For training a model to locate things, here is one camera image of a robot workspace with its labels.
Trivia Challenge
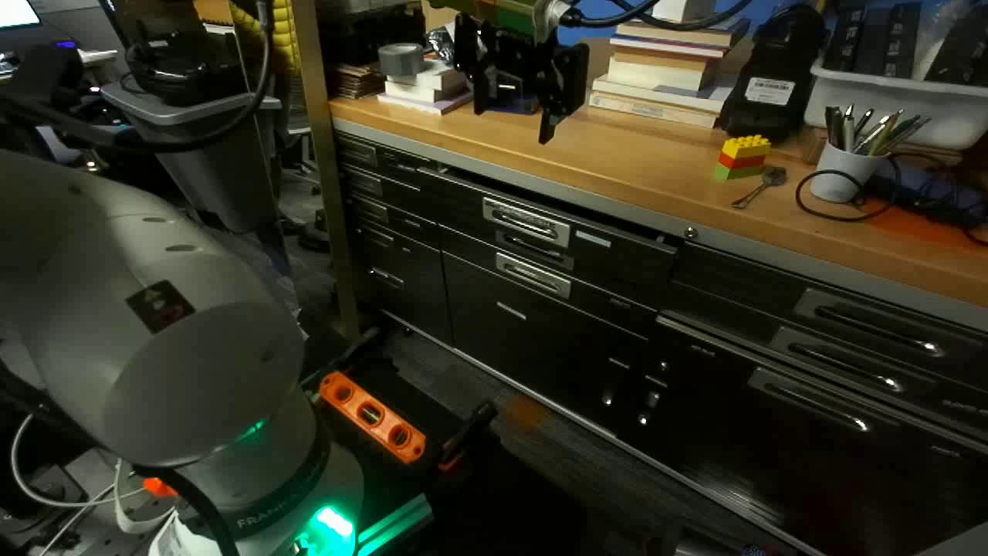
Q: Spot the orange spirit level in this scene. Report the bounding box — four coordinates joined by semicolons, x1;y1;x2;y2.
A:
315;367;429;468

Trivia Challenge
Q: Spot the bright computer monitor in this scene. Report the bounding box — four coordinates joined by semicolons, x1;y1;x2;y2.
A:
0;0;42;31

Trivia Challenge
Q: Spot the wooden post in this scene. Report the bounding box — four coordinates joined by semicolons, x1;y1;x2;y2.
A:
290;0;364;342

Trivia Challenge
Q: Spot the black pouch white label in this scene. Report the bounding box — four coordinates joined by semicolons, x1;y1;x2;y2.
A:
715;4;826;146

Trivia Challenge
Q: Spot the white plastic bin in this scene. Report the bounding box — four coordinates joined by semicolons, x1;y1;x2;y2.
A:
803;59;988;152

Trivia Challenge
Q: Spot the small black key tool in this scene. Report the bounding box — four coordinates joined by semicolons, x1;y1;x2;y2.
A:
732;164;791;213

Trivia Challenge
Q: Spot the dark folder stack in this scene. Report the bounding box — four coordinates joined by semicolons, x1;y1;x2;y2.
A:
333;63;387;103

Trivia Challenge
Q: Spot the white base cable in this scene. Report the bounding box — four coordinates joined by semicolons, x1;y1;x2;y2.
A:
6;405;156;539

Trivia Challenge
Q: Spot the small white box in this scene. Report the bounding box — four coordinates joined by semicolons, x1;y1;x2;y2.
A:
651;0;719;27

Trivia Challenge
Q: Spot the stack of books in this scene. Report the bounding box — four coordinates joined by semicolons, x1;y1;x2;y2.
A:
587;13;753;121

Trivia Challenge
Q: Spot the black drawer chrome handle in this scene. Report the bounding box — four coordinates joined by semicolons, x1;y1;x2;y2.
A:
657;351;988;474
440;217;677;351
660;305;988;428
672;240;988;391

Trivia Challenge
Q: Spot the dark cable bundle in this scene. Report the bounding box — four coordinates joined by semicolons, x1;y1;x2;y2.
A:
873;152;988;251

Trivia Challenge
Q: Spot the white pen cup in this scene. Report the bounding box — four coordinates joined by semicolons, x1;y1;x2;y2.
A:
809;140;889;206

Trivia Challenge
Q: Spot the black orange clamp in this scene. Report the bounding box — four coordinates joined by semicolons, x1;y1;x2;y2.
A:
436;399;499;478

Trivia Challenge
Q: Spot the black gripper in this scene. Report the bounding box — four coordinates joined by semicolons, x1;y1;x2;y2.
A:
451;11;595;150

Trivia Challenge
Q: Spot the yellow puffer jacket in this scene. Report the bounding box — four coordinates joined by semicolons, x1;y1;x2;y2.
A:
229;0;303;69

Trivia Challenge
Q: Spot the black base cable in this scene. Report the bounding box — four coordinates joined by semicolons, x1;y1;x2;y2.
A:
143;462;245;556

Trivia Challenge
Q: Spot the black tool cabinet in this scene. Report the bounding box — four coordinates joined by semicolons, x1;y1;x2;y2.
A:
326;118;988;556

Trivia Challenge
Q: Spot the grey trash bin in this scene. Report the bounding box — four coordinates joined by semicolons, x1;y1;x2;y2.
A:
103;79;286;236

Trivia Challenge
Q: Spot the yellow red green lego stack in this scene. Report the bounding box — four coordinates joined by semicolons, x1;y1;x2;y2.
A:
714;134;776;182

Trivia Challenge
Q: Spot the white foam board stack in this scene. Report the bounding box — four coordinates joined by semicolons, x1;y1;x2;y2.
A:
374;59;475;118

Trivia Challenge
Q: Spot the black tool cabinet drawer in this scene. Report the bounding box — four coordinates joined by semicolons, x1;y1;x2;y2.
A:
440;167;680;301

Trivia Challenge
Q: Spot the black looped cable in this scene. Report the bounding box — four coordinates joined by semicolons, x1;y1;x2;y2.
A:
792;164;897;226

